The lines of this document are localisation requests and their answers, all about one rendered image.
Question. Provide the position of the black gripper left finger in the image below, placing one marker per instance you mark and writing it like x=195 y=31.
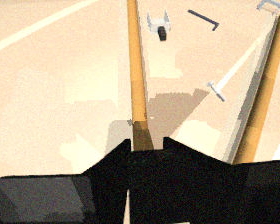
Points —
x=96 y=196

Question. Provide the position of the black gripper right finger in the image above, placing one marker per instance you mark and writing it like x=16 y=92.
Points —
x=225 y=191

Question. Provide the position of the silver metal screw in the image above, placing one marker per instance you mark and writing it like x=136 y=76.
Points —
x=220 y=94

